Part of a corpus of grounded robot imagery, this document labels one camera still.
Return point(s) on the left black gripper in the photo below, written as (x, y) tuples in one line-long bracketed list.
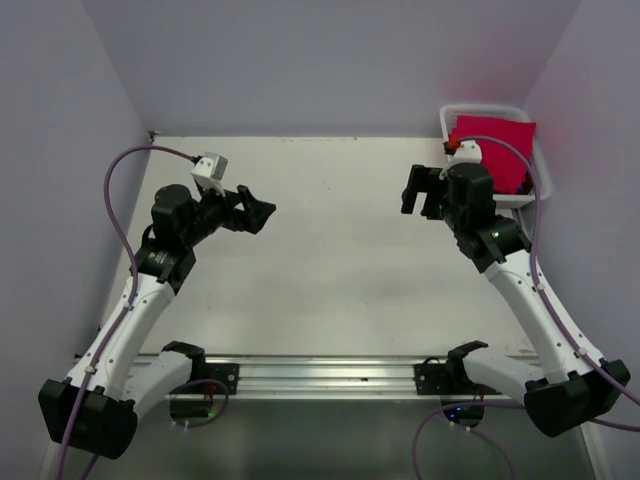
[(241, 219)]

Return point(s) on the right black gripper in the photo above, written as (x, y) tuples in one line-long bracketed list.
[(423, 179)]

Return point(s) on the crimson red t shirt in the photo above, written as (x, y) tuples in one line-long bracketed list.
[(508, 172)]

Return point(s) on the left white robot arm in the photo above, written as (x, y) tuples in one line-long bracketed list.
[(98, 406)]

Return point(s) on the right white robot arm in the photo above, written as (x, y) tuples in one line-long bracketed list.
[(573, 383)]

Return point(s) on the white plastic basket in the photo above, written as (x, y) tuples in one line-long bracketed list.
[(450, 113)]

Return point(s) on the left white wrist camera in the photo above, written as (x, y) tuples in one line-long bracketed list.
[(209, 171)]

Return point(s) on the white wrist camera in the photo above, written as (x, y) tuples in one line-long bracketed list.
[(209, 171), (460, 151)]

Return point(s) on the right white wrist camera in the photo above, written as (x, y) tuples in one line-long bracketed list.
[(460, 151)]

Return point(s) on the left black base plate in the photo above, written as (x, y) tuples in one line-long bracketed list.
[(220, 375)]

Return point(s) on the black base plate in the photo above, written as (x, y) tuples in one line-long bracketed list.
[(220, 375), (432, 379)]

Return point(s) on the aluminium mounting rail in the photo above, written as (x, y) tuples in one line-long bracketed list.
[(269, 377)]

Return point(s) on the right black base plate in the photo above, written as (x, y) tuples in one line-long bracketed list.
[(432, 379)]

